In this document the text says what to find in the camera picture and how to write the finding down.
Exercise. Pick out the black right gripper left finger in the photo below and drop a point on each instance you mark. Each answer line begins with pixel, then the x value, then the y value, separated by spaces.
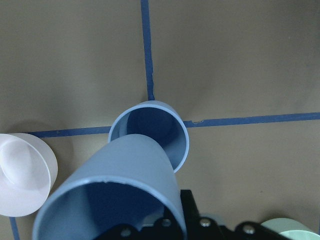
pixel 164 228

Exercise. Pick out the pink bowl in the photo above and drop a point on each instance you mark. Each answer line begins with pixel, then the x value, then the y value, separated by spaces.
pixel 28 171

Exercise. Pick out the mint green bowl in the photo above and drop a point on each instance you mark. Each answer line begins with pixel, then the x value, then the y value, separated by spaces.
pixel 290 228

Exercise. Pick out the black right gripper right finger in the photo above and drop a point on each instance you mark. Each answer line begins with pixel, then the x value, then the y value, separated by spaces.
pixel 205 228

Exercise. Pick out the blue cup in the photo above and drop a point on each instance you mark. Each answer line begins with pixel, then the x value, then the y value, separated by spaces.
pixel 159 121
pixel 126 182

